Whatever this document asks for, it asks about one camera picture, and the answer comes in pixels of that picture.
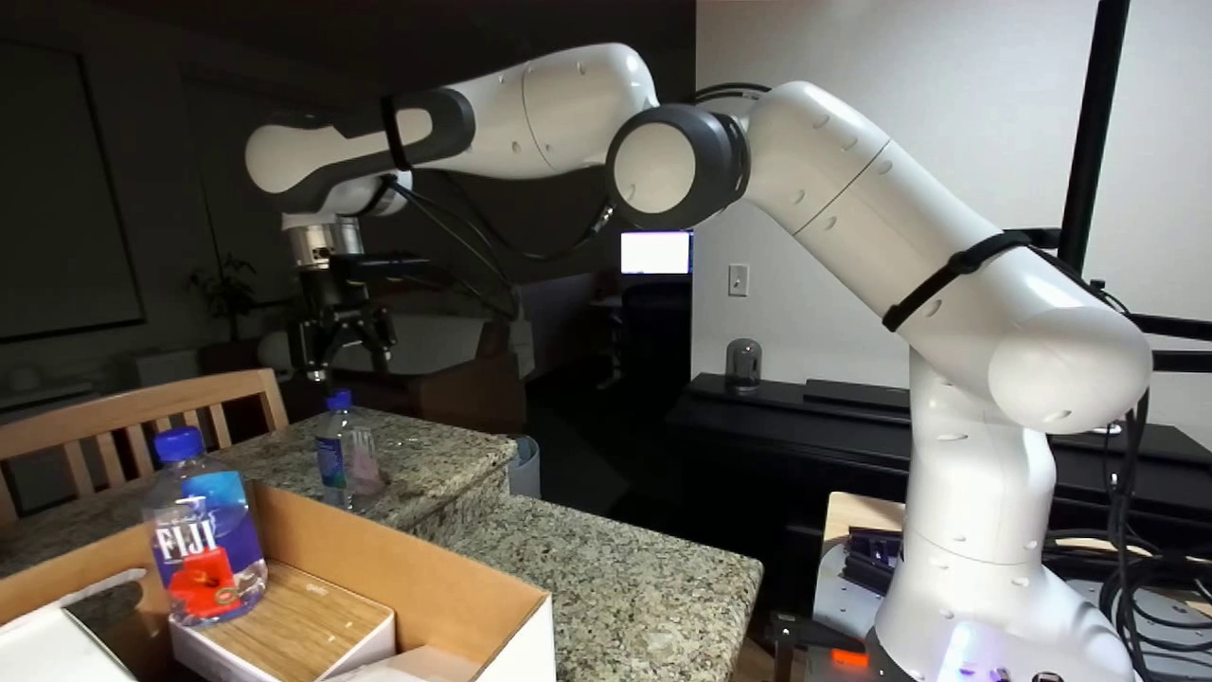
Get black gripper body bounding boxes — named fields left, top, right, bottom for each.
left=291, top=270, right=398, bottom=350

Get Fiji water bottle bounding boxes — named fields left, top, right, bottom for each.
left=313, top=387, right=363, bottom=509
left=139, top=423, right=274, bottom=628

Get brown cardboard box white flaps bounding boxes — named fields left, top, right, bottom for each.
left=322, top=307, right=525, bottom=433

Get wood topped white box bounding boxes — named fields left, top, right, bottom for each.
left=165, top=562, right=398, bottom=682

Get dark potted plant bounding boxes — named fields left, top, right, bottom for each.
left=184, top=258, right=262, bottom=345

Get grey trash bin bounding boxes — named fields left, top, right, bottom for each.
left=506, top=433, right=547, bottom=505

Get wooden slatted chair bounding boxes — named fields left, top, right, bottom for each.
left=0, top=368, right=291, bottom=528

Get lit computer monitor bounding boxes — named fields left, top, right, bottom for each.
left=618, top=229, right=697, bottom=280

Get beige packing paper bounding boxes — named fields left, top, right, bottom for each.
left=333, top=644, right=485, bottom=682

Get grey cylinder speaker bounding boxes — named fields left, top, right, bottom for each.
left=722, top=332, right=764, bottom=387

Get white flat panel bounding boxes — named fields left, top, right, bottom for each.
left=0, top=566, right=153, bottom=682

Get black low cabinet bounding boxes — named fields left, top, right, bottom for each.
left=658, top=371, right=1212, bottom=611

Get black flat device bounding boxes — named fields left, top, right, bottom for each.
left=804, top=376, right=916, bottom=413

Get black purple device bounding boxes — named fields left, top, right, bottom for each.
left=839, top=528, right=906, bottom=594

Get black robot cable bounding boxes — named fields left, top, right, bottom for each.
left=403, top=81, right=772, bottom=307

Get black floor cable bundle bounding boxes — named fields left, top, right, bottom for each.
left=1046, top=413, right=1212, bottom=682

